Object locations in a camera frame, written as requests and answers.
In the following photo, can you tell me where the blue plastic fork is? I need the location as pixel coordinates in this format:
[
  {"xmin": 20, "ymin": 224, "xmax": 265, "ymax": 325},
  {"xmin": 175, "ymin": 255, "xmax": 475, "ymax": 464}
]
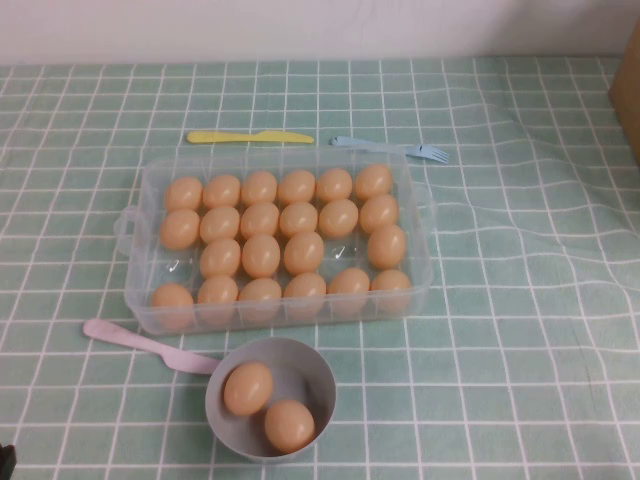
[{"xmin": 328, "ymin": 135, "xmax": 451, "ymax": 165}]

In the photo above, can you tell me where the transparent plastic egg box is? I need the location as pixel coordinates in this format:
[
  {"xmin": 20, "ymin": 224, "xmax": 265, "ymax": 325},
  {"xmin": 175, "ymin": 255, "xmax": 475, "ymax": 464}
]
[{"xmin": 113, "ymin": 155, "xmax": 437, "ymax": 335}]

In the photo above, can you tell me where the brown cardboard box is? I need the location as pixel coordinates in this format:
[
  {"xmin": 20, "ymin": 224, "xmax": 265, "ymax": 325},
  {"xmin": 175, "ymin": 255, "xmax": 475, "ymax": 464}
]
[{"xmin": 607, "ymin": 34, "xmax": 640, "ymax": 166}]

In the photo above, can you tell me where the pink plastic knife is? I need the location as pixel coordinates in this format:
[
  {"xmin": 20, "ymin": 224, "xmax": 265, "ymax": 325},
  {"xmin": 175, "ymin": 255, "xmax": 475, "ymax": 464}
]
[{"xmin": 82, "ymin": 319, "xmax": 222, "ymax": 376}]

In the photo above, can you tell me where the green checked tablecloth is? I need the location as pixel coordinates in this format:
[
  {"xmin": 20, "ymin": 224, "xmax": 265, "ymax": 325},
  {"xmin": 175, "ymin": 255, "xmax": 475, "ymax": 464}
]
[{"xmin": 0, "ymin": 55, "xmax": 640, "ymax": 480}]

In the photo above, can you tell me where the grey-blue round bowl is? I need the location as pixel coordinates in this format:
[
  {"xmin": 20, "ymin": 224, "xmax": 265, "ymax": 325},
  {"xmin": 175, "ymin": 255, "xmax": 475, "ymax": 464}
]
[{"xmin": 204, "ymin": 337, "xmax": 337, "ymax": 460}]

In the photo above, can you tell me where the yellow plastic knife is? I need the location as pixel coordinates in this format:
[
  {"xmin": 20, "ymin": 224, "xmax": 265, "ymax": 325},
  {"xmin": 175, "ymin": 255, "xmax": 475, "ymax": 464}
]
[{"xmin": 186, "ymin": 130, "xmax": 316, "ymax": 146}]

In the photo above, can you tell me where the beige plastic egg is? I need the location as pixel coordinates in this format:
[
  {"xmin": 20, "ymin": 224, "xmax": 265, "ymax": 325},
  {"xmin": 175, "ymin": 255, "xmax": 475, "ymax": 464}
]
[
  {"xmin": 150, "ymin": 283, "xmax": 195, "ymax": 329},
  {"xmin": 327, "ymin": 267, "xmax": 372, "ymax": 315},
  {"xmin": 283, "ymin": 230, "xmax": 326, "ymax": 276},
  {"xmin": 282, "ymin": 272, "xmax": 328, "ymax": 319},
  {"xmin": 370, "ymin": 269, "xmax": 413, "ymax": 314},
  {"xmin": 222, "ymin": 362, "xmax": 275, "ymax": 417},
  {"xmin": 199, "ymin": 205, "xmax": 242, "ymax": 243},
  {"xmin": 318, "ymin": 198, "xmax": 360, "ymax": 238},
  {"xmin": 237, "ymin": 277, "xmax": 283, "ymax": 322},
  {"xmin": 315, "ymin": 167, "xmax": 354, "ymax": 202},
  {"xmin": 201, "ymin": 173, "xmax": 242, "ymax": 210},
  {"xmin": 278, "ymin": 201, "xmax": 319, "ymax": 238},
  {"xmin": 197, "ymin": 274, "xmax": 240, "ymax": 317},
  {"xmin": 159, "ymin": 208, "xmax": 201, "ymax": 251},
  {"xmin": 277, "ymin": 169, "xmax": 317, "ymax": 205},
  {"xmin": 164, "ymin": 175, "xmax": 204, "ymax": 212},
  {"xmin": 239, "ymin": 201, "xmax": 281, "ymax": 240},
  {"xmin": 359, "ymin": 193, "xmax": 400, "ymax": 234},
  {"xmin": 241, "ymin": 233, "xmax": 282, "ymax": 279},
  {"xmin": 199, "ymin": 237, "xmax": 243, "ymax": 279},
  {"xmin": 240, "ymin": 170, "xmax": 279, "ymax": 206},
  {"xmin": 263, "ymin": 399, "xmax": 316, "ymax": 455},
  {"xmin": 354, "ymin": 163, "xmax": 394, "ymax": 200},
  {"xmin": 367, "ymin": 224, "xmax": 407, "ymax": 270}
]

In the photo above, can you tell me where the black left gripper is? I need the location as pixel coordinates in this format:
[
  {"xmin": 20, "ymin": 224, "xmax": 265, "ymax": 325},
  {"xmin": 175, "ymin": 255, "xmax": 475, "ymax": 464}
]
[{"xmin": 0, "ymin": 442, "xmax": 18, "ymax": 480}]

